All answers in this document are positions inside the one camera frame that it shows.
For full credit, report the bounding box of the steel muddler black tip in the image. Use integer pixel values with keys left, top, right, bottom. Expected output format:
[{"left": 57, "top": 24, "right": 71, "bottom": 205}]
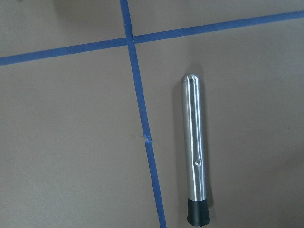
[{"left": 181, "top": 73, "right": 210, "bottom": 227}]

